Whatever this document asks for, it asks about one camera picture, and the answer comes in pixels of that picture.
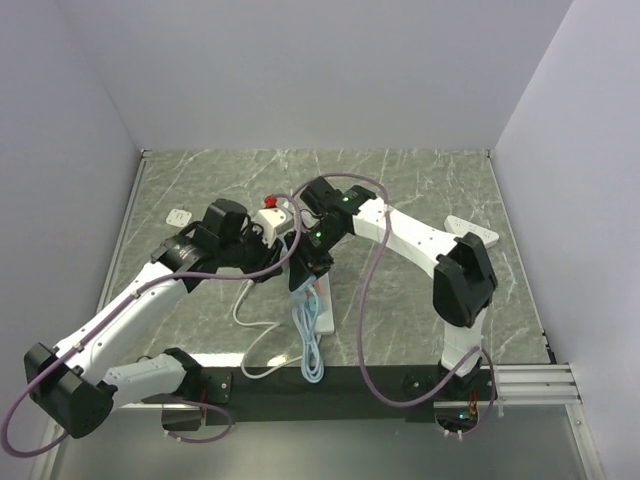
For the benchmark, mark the white square plug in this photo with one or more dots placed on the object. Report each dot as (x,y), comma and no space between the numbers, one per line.
(178,218)

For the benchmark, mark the aluminium frame rail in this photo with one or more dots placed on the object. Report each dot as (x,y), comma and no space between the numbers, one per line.
(537,385)

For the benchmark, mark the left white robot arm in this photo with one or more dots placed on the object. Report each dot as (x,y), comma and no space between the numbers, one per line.
(77,383)

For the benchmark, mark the black base bar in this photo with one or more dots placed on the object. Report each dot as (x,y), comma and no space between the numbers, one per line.
(341,395)

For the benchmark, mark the teal plug on strip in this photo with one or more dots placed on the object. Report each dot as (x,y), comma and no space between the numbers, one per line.
(312,303)

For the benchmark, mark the white power strip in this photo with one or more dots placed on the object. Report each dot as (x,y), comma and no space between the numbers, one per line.
(325,324)

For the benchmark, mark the blue power strip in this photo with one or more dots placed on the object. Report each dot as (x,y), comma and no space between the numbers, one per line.
(290,250)

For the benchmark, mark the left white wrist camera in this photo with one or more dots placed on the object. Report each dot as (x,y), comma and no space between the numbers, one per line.
(275,219)

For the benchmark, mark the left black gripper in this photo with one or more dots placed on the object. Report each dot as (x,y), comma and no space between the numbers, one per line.
(266,257)

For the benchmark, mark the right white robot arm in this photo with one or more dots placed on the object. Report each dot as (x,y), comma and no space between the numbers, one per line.
(464,280)

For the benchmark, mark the white triangular socket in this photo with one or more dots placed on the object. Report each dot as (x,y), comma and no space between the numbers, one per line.
(460,227)

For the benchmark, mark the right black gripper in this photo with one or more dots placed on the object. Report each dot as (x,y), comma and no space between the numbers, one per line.
(319,265)

